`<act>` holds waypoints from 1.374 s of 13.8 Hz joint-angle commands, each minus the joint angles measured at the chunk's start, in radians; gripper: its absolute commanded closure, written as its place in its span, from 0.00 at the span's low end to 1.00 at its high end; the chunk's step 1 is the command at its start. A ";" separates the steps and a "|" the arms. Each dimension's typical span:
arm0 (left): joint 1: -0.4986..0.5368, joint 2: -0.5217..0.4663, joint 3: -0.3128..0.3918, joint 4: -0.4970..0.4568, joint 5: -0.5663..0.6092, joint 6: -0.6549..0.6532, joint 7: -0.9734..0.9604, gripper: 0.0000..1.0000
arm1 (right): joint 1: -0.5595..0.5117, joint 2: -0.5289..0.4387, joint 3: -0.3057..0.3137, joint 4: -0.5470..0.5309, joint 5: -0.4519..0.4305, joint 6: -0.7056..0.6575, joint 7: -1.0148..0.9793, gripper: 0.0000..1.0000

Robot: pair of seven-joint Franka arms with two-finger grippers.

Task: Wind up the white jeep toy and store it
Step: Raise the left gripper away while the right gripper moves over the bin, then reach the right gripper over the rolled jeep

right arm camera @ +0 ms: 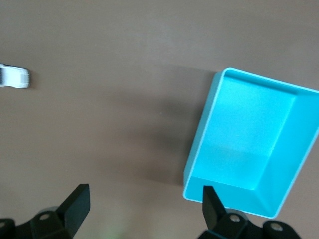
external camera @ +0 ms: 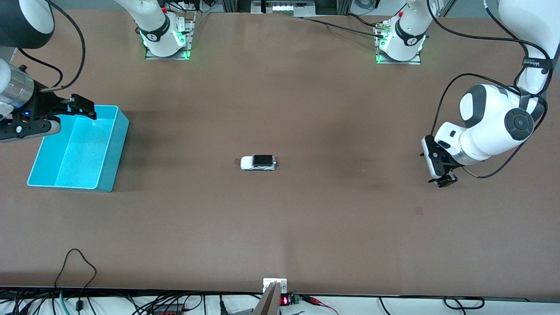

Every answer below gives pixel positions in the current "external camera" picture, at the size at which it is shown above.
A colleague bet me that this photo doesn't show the white jeep toy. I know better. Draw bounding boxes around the white jeep toy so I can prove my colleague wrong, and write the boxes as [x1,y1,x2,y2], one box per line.
[240,154,277,171]

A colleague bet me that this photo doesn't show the cyan plastic bin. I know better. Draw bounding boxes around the cyan plastic bin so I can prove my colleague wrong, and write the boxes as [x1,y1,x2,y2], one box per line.
[27,104,130,193]

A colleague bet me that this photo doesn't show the red black clip lead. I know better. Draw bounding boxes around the red black clip lead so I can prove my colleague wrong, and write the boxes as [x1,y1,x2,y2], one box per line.
[301,295,340,315]

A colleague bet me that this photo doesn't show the black power strip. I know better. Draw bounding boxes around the black power strip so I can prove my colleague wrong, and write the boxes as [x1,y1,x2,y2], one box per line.
[152,304,185,315]

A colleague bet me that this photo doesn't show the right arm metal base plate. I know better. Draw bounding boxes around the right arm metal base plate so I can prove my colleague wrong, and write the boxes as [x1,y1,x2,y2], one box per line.
[145,12,195,60]

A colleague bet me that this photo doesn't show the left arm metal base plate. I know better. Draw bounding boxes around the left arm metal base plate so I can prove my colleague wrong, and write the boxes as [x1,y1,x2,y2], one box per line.
[375,22,422,65]

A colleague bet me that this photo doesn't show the black coiled cable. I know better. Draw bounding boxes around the black coiled cable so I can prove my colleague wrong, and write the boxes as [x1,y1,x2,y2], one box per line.
[443,296,485,311]

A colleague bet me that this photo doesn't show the thin black looped cable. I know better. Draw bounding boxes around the thin black looped cable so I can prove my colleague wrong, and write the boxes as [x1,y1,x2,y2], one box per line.
[54,248,97,312]

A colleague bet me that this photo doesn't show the black cable on table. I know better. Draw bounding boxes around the black cable on table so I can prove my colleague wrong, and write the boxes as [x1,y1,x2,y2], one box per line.
[302,13,388,40]

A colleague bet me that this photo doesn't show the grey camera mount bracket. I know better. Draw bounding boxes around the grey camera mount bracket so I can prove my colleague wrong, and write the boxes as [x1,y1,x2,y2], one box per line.
[253,278,288,315]

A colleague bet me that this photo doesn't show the aluminium frame with light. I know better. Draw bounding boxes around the aluminium frame with light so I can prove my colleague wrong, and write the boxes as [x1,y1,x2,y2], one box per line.
[250,0,316,17]

